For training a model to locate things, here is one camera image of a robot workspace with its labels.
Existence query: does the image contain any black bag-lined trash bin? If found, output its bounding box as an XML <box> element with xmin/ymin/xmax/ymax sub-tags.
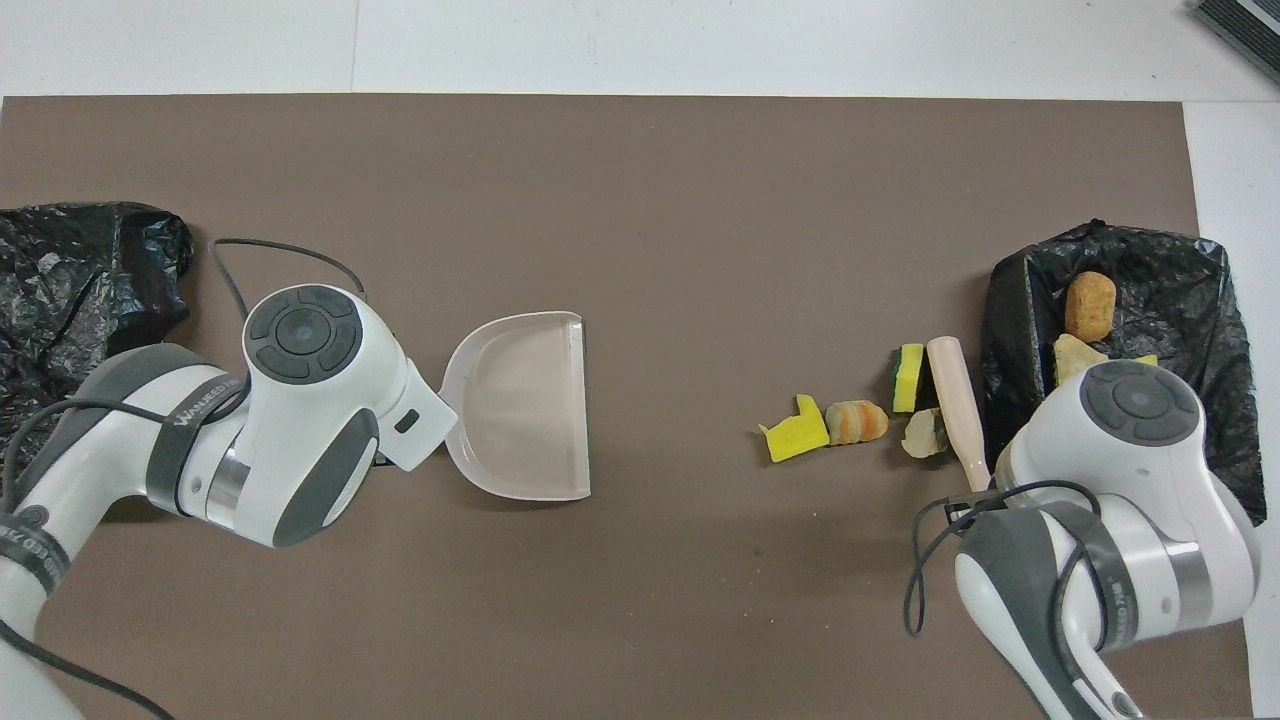
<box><xmin>980</xmin><ymin>220</ymin><xmax>1269</xmax><ymax>528</ymax></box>
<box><xmin>0</xmin><ymin>202</ymin><xmax>196</xmax><ymax>471</ymax></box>

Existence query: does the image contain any orange striped bread piece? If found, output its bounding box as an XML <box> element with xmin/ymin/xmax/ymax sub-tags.
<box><xmin>901</xmin><ymin>407</ymin><xmax>951</xmax><ymax>460</ymax></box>
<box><xmin>1052</xmin><ymin>333</ymin><xmax>1111</xmax><ymax>387</ymax></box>
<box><xmin>826</xmin><ymin>400</ymin><xmax>891</xmax><ymax>446</ymax></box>

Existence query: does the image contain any notched yellow sponge piece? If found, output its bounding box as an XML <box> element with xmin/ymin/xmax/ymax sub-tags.
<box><xmin>758</xmin><ymin>394</ymin><xmax>831</xmax><ymax>464</ymax></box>

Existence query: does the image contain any grey ribbed device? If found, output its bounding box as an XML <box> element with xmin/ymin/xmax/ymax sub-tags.
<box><xmin>1192</xmin><ymin>0</ymin><xmax>1280</xmax><ymax>86</ymax></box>

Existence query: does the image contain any beige plastic dustpan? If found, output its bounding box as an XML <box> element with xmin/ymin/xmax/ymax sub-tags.
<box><xmin>440</xmin><ymin>311</ymin><xmax>592</xmax><ymax>501</ymax></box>

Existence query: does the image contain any beige hand brush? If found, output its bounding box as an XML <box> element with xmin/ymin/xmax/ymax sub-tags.
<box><xmin>926</xmin><ymin>336</ymin><xmax>992</xmax><ymax>492</ymax></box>

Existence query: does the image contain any brown peanut-shaped bread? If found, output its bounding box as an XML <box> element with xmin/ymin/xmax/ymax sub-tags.
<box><xmin>1063</xmin><ymin>271</ymin><xmax>1118</xmax><ymax>344</ymax></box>

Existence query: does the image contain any brown table mat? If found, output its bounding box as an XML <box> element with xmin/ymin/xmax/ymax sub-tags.
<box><xmin>0</xmin><ymin>94</ymin><xmax>1253</xmax><ymax>720</ymax></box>

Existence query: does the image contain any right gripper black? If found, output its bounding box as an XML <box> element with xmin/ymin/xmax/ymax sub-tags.
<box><xmin>945</xmin><ymin>488</ymin><xmax>1004</xmax><ymax>523</ymax></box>

